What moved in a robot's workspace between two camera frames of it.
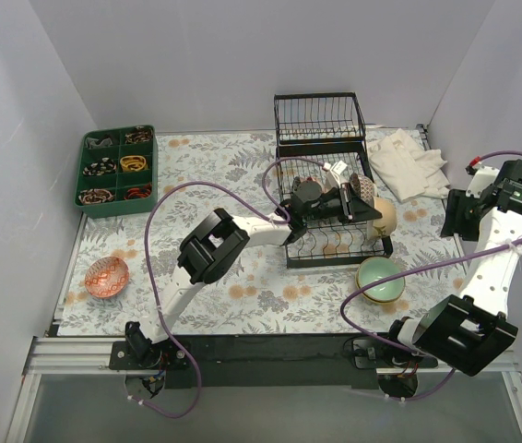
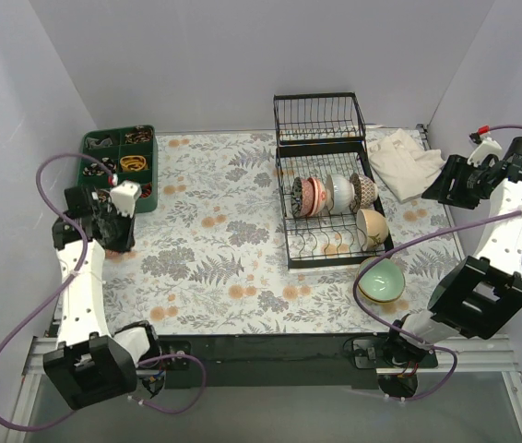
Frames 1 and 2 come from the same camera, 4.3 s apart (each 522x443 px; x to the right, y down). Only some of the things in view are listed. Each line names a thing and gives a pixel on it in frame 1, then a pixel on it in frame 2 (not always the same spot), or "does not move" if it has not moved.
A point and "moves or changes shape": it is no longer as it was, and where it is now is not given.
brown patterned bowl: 363,188 does not move
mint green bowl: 378,269 does not move
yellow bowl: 377,303 does not move
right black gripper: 455,214 to 453,181
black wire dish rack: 323,173 does not move
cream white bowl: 384,226 moves or changes shape
